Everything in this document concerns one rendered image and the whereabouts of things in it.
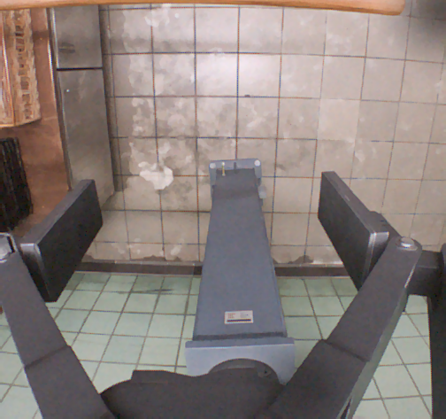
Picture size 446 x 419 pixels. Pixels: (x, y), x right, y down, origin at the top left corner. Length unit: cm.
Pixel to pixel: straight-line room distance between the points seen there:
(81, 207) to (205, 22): 153
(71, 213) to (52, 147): 110
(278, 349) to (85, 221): 54
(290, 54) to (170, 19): 57
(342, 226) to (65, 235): 13
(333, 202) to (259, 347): 51
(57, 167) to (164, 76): 70
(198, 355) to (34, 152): 91
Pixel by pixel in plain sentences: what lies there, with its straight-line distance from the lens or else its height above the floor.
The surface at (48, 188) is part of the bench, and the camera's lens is 133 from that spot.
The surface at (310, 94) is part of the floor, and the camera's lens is 171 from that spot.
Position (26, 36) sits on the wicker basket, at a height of 61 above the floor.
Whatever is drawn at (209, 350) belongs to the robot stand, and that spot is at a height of 120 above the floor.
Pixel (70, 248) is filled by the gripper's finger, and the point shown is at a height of 153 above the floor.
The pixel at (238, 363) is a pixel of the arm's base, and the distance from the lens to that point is 68.
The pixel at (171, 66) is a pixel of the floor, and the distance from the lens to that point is 169.
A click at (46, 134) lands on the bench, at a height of 58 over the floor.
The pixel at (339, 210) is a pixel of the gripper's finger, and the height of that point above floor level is 151.
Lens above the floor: 166
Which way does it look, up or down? 69 degrees down
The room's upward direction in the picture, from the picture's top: 177 degrees counter-clockwise
